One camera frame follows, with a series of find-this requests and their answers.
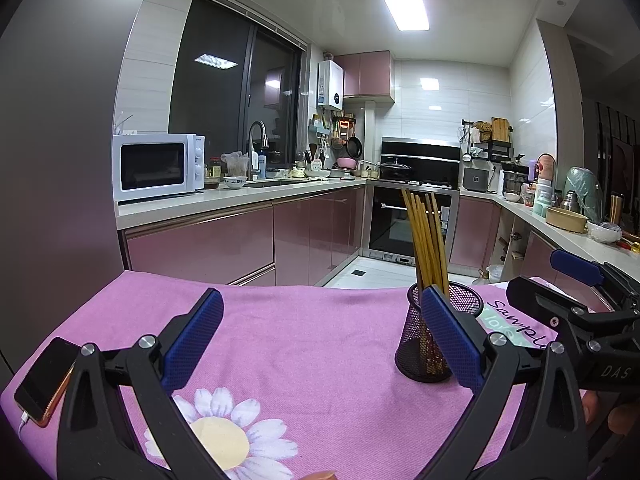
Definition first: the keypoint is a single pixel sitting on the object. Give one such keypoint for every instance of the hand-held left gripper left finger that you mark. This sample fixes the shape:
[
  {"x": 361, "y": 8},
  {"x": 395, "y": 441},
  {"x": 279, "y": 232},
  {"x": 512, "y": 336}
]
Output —
[{"x": 197, "y": 340}]

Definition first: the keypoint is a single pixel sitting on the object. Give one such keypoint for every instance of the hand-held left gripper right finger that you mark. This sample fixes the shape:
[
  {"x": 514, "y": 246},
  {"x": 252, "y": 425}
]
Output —
[{"x": 450, "y": 340}]

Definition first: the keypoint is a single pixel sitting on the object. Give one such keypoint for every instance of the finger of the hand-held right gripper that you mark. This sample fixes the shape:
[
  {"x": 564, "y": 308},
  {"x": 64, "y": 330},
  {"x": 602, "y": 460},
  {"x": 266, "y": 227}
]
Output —
[
  {"x": 540, "y": 305},
  {"x": 575, "y": 265}
]

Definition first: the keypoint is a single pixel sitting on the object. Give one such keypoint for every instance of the black mesh cup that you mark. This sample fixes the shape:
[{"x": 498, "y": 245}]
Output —
[{"x": 415, "y": 340}]

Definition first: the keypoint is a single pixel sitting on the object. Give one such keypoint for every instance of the bunch of wooden chopsticks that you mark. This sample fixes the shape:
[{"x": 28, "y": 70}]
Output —
[{"x": 425, "y": 250}]

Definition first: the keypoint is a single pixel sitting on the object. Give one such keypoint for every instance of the person's right hand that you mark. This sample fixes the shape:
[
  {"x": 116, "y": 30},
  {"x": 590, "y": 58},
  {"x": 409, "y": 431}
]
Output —
[{"x": 622, "y": 417}]

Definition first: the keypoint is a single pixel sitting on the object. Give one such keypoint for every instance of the person's left hand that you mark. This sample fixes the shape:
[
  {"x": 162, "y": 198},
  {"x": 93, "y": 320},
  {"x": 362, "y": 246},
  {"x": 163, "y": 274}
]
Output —
[{"x": 317, "y": 476}]

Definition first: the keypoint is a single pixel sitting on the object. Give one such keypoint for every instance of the plain white bowl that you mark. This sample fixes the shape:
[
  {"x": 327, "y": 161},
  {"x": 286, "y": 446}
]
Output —
[{"x": 604, "y": 232}]

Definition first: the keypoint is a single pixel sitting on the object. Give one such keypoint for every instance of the yellow basin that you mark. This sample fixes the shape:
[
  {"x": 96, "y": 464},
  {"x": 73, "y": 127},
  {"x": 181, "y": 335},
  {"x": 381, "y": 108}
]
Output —
[{"x": 566, "y": 220}]

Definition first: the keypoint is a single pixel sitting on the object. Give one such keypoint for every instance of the steel thermos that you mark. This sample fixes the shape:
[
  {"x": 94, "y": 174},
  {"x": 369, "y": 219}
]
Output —
[{"x": 568, "y": 201}]

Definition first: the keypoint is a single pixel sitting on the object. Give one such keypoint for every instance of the mint green canister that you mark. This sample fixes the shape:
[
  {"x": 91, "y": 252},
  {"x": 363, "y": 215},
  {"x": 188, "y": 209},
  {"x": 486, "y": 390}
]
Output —
[{"x": 542, "y": 200}]

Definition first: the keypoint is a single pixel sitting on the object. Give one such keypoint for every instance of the green plastic-covered appliance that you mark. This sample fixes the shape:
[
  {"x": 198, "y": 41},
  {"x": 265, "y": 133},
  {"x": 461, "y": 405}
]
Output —
[{"x": 584, "y": 190}]

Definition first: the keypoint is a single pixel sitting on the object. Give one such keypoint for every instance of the pink kitchen base cabinets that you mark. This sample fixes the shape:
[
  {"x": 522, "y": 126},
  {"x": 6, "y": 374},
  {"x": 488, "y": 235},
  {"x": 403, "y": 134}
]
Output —
[
  {"x": 472, "y": 230},
  {"x": 200, "y": 245}
]

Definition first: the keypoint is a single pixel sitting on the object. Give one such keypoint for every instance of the steel pot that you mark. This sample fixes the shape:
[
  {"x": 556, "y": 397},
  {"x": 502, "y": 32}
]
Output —
[{"x": 515, "y": 185}]

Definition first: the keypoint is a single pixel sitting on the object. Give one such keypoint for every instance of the pink daisy-print towel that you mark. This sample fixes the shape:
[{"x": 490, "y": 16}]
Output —
[{"x": 310, "y": 340}]

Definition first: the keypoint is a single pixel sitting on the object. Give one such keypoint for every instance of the built-in black oven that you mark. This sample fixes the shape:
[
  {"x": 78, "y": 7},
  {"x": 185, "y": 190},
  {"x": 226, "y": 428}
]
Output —
[{"x": 390, "y": 230}]

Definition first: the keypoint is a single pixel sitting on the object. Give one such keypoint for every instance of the grey countertop appliance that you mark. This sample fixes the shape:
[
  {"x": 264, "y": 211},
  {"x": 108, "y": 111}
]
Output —
[{"x": 475, "y": 180}]

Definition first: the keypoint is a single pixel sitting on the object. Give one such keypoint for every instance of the white kitchen countertop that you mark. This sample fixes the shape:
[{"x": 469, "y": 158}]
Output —
[{"x": 190, "y": 200}]

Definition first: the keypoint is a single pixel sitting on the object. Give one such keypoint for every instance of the wooden cutting board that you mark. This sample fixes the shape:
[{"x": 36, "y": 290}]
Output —
[{"x": 500, "y": 130}]

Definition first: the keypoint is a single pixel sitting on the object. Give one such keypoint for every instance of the smartphone with orange case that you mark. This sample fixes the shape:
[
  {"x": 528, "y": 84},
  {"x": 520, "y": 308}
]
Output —
[{"x": 42, "y": 380}]

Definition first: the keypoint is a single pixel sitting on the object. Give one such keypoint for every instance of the blue patterned white bowl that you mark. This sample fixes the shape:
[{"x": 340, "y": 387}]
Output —
[{"x": 235, "y": 182}]

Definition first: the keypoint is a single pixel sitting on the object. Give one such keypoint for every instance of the dark sauce jar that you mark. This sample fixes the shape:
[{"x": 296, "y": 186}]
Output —
[{"x": 215, "y": 167}]

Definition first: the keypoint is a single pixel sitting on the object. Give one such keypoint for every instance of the steel kitchen sink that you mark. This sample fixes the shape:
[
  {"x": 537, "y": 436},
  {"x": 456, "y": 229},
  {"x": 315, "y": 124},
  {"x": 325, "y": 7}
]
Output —
[{"x": 272, "y": 183}]

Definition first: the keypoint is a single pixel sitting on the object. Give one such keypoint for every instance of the white microwave oven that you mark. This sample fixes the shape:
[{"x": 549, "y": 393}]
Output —
[{"x": 150, "y": 167}]

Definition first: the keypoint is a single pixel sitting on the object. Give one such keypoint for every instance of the black wok with lid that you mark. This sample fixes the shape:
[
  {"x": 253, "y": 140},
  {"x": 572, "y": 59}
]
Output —
[{"x": 395, "y": 169}]

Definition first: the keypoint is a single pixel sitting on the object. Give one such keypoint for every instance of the clear plastic container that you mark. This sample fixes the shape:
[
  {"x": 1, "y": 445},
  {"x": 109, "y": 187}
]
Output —
[{"x": 236, "y": 164}]

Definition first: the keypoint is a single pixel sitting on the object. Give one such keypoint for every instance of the white pump bottle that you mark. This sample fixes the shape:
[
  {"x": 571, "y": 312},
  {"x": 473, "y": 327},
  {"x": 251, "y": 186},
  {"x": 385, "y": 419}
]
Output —
[{"x": 254, "y": 165}]

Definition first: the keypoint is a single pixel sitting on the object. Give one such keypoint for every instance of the blue dish soap bottle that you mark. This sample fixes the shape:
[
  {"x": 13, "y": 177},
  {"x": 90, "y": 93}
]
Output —
[{"x": 262, "y": 166}]

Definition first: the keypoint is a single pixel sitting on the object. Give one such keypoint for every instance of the black range hood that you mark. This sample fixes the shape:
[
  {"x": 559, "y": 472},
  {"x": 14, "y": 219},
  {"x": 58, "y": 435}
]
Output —
[{"x": 420, "y": 155}]

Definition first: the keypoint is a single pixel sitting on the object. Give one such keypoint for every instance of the pink pot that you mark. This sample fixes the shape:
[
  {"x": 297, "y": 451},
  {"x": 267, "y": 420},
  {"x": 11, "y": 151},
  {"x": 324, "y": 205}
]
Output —
[{"x": 346, "y": 163}]

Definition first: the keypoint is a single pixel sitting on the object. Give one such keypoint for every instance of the black hanging frying pan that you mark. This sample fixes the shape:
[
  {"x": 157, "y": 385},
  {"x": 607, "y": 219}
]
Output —
[{"x": 354, "y": 147}]

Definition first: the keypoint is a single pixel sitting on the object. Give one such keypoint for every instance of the steel kitchen faucet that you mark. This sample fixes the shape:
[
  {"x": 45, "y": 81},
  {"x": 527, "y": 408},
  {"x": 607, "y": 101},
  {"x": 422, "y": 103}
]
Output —
[{"x": 257, "y": 125}]

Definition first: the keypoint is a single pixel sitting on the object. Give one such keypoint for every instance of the grey refrigerator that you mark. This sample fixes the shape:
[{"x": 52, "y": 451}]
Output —
[{"x": 60, "y": 160}]

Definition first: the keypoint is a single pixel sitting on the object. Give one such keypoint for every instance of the dark kitchen window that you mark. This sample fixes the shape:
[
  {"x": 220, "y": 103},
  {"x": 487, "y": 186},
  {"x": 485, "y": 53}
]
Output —
[{"x": 215, "y": 110}]

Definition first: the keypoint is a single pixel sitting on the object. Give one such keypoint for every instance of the rectangular ceiling light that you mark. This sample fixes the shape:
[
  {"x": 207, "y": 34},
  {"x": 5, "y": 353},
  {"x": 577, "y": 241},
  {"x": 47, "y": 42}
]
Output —
[{"x": 406, "y": 11}]

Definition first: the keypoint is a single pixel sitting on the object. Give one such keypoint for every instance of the black wall rack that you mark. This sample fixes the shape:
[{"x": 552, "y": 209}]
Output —
[{"x": 482, "y": 150}]

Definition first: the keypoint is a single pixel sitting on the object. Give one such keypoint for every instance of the wall utensil holder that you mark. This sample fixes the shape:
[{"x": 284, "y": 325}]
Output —
[{"x": 320, "y": 130}]

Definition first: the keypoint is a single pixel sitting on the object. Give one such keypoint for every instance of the pink wall cabinet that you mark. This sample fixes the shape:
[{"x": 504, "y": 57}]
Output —
[{"x": 367, "y": 75}]

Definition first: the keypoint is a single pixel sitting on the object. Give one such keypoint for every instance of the white wall water heater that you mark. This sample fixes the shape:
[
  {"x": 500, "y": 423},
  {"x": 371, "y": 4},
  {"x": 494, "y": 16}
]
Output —
[{"x": 330, "y": 85}]

